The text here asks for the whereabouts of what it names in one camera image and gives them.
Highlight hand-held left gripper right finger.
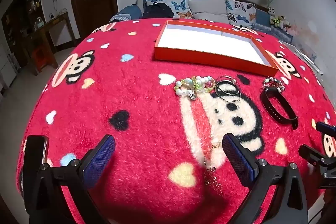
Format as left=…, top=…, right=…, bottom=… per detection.
left=222, top=133, right=309, bottom=224

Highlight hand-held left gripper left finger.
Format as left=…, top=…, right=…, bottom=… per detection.
left=37, top=134, right=116, bottom=224

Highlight black wrist band watch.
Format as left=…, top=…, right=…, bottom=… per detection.
left=260, top=86, right=300, bottom=130

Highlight beige cushion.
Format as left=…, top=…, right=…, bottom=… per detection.
left=188, top=0, right=229, bottom=23

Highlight colourful bead bracelet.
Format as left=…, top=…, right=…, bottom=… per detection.
left=191, top=76, right=216, bottom=94

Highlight grey metal rail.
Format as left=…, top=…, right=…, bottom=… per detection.
left=293, top=48, right=324, bottom=74

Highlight gold chain necklace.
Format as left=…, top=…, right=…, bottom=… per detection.
left=203, top=140, right=224, bottom=198

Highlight blue sofa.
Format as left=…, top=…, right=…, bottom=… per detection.
left=110, top=0, right=296, bottom=44

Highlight silver hoop earring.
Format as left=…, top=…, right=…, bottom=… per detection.
left=216, top=82, right=242, bottom=103
left=215, top=76, right=240, bottom=96

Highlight orange shallow cardboard box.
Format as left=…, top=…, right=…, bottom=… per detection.
left=154, top=20, right=279, bottom=77

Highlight pastel bead bracelets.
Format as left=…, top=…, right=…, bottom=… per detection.
left=175, top=77, right=198, bottom=101

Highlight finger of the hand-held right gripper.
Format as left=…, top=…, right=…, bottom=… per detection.
left=316, top=122, right=336, bottom=136
left=299, top=144, right=336, bottom=170

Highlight butterfly print cushion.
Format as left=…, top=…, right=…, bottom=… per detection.
left=224, top=0, right=258, bottom=29
left=145, top=0, right=195, bottom=20

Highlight black smartphone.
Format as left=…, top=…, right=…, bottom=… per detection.
left=22, top=135, right=50, bottom=215

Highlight wooden side desk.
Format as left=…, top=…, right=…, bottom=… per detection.
left=24, top=11, right=77, bottom=77

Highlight black backpack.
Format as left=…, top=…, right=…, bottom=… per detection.
left=142, top=2, right=174, bottom=19

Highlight pile of stuffed toys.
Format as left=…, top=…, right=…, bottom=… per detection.
left=267, top=7, right=292, bottom=31

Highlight dark wooden shelf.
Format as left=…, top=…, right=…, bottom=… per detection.
left=1, top=0, right=42, bottom=68

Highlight multicolour charm bracelet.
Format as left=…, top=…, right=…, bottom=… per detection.
left=262, top=76, right=286, bottom=93

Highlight red monkey print blanket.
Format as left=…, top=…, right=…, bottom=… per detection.
left=16, top=18, right=336, bottom=224

